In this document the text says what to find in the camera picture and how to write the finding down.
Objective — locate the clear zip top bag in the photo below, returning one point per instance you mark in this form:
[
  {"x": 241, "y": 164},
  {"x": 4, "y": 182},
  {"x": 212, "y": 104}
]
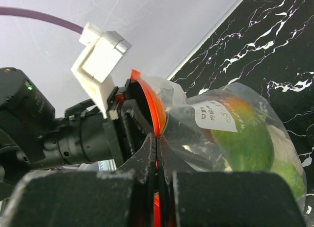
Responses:
[{"x": 224, "y": 159}]

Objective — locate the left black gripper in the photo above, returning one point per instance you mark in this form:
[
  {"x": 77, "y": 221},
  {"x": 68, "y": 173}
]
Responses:
[{"x": 84, "y": 136}]

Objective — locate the orange fake mango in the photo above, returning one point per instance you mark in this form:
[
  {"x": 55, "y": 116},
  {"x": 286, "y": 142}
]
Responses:
[{"x": 248, "y": 123}]

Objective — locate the green fake apple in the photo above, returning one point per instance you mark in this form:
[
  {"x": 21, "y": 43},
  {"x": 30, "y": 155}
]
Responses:
[{"x": 259, "y": 156}]

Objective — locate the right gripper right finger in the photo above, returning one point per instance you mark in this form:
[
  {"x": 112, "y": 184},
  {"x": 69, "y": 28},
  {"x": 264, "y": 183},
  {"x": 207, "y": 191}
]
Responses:
[{"x": 188, "y": 198}]

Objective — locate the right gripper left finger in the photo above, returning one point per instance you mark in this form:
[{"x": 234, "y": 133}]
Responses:
[{"x": 122, "y": 198}]

